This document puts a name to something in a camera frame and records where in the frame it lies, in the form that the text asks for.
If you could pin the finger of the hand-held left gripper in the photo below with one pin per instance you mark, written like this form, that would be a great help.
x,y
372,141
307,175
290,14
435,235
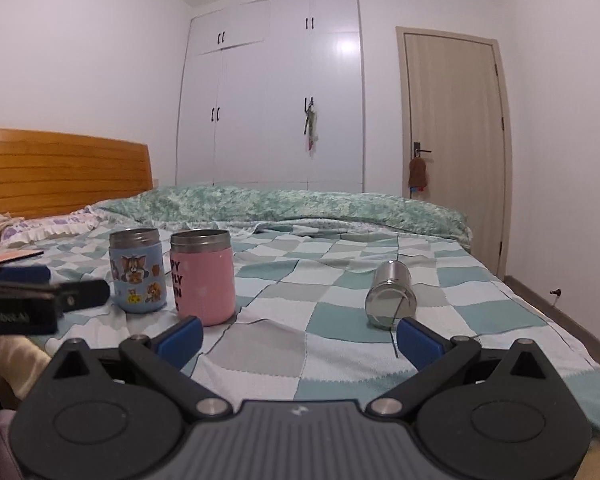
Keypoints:
x,y
82,294
25,274

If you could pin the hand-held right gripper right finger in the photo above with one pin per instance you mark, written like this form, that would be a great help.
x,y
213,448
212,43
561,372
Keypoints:
x,y
419,345

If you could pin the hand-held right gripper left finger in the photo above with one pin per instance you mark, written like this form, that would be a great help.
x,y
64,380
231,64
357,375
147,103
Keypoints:
x,y
181,338

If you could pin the stainless steel cup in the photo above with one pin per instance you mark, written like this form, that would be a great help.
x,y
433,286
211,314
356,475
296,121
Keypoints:
x,y
390,292

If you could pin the person's left forearm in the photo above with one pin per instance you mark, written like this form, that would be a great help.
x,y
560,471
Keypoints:
x,y
17,367

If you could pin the blue cartoon cup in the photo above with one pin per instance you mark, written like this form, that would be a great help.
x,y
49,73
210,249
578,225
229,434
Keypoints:
x,y
137,275

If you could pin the pink cup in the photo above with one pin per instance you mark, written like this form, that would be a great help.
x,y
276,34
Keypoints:
x,y
205,285

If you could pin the purple floral pillow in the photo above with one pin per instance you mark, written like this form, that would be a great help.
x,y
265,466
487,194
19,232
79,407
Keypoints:
x,y
55,227

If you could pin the wooden headboard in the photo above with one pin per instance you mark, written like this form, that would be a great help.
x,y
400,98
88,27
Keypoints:
x,y
60,175

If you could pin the checkered bed sheet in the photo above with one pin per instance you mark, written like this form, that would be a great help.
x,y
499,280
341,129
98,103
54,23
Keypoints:
x,y
300,305

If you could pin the black door stop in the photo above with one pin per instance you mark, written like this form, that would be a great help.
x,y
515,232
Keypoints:
x,y
556,292

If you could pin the green floral duvet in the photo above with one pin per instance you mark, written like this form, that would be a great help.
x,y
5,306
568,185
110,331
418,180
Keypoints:
x,y
290,207

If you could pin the beige wooden door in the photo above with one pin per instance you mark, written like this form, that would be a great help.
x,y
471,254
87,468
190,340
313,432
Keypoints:
x,y
455,110

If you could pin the white wardrobe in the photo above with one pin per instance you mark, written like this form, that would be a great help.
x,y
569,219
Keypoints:
x,y
265,110

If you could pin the hanging ornament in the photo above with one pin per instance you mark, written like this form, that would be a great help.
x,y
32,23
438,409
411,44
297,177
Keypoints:
x,y
310,125

